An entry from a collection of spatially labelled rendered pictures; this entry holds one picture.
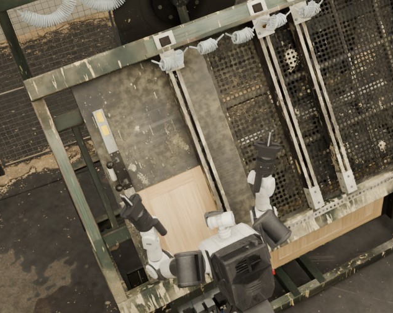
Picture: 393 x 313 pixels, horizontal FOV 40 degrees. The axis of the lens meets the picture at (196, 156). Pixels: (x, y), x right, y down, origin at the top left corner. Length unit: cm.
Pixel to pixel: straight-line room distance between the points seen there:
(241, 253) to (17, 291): 238
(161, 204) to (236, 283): 71
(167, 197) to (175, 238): 23
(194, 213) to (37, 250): 193
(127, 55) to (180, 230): 94
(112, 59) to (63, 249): 214
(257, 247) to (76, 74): 116
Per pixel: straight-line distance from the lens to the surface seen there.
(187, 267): 238
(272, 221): 248
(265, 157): 251
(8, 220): 487
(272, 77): 294
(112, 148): 272
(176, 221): 287
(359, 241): 417
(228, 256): 232
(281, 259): 366
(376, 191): 334
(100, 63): 266
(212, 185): 284
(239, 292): 238
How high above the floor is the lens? 325
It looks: 42 degrees down
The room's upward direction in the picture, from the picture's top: 10 degrees counter-clockwise
